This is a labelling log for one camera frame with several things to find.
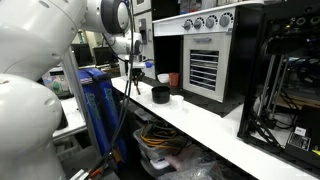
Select white toy fridge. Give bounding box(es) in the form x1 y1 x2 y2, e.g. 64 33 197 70
131 0 156 79

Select black box with white label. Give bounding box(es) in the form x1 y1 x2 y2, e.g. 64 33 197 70
286 126 313 153

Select small white cup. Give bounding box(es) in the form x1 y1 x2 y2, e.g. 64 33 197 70
170 94 185 111

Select yellow cable bundle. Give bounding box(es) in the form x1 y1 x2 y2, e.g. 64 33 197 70
139 123 178 150

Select white toy kitchen unit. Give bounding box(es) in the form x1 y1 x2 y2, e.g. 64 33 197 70
151 0 265 118

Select pink cloth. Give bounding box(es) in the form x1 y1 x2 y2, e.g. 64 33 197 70
164 144 202 172

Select white toy oven door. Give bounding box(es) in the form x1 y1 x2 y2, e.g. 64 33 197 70
182 31 234 104

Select clear box with green item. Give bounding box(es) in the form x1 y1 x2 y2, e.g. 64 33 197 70
41 68 71 98

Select black computer monitor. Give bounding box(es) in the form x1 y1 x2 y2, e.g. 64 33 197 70
71 43 95 68
93 46 118 66

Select black 3D printer frame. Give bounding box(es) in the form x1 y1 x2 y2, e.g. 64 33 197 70
237 0 320 178

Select aluminium frame post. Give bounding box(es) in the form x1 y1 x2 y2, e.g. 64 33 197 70
61 49 103 158

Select orange plastic cup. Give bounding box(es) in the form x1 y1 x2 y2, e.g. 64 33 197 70
168 72 180 88

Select white side table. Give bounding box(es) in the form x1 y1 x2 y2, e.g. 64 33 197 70
51 96 88 141

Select clear plastic storage bin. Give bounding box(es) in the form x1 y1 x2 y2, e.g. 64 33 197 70
132 128 192 165

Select grey fridge water dispenser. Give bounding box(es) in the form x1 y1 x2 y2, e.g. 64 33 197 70
139 18 148 45

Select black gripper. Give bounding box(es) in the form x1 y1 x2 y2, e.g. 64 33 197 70
128 68 146 87

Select black cup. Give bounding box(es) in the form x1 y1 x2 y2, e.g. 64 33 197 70
151 85 171 104

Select white bowl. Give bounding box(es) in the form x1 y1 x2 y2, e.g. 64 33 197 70
157 73 170 84

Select grey oven knob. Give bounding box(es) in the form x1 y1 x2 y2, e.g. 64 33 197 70
219 12 235 28
193 17 205 30
182 18 194 31
204 15 217 29

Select clear plastic bag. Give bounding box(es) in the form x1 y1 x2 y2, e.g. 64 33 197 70
158 159 228 180

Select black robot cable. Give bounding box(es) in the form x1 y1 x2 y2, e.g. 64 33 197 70
89 0 136 178

